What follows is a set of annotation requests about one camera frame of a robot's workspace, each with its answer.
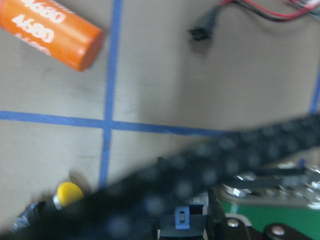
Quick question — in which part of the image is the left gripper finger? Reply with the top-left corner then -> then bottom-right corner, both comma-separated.
206,188 -> 226,240

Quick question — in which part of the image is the green push button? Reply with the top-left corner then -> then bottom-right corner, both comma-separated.
156,191 -> 209,240

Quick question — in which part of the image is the green conveyor belt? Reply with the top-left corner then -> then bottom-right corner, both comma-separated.
219,162 -> 320,240

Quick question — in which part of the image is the yellow push button near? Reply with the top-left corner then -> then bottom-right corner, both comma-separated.
9,181 -> 85,233

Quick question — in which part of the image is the motor speed controller board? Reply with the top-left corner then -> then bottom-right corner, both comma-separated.
287,0 -> 320,8

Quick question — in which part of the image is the orange cylinder with 4680 print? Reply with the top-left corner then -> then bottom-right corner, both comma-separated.
0,0 -> 105,72

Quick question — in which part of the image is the black braided cable sleeve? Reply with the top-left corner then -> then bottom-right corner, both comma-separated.
0,112 -> 320,240

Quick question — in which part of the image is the red black wire with plug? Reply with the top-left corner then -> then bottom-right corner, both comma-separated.
187,0 -> 320,42

